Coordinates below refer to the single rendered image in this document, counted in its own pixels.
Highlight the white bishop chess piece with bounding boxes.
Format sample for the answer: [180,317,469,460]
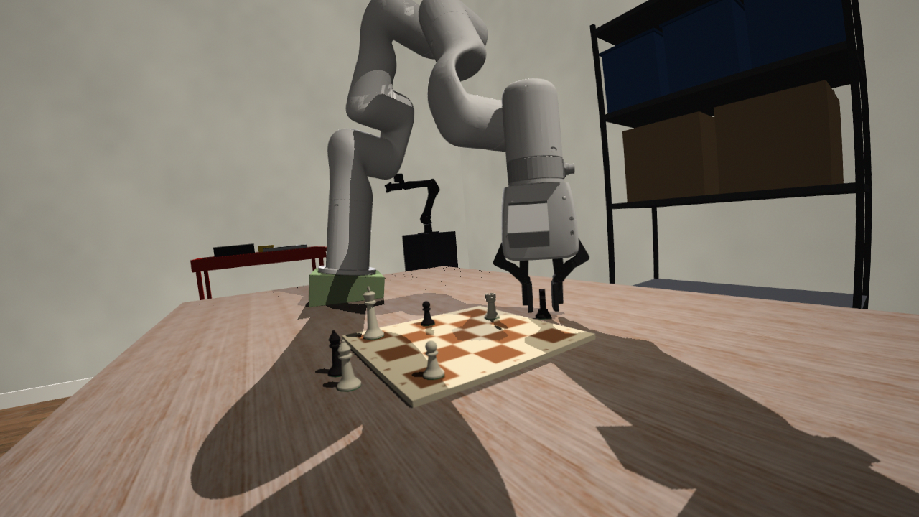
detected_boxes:
[337,340,362,391]

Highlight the wooden chessboard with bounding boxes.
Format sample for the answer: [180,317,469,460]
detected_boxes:
[342,306,595,408]

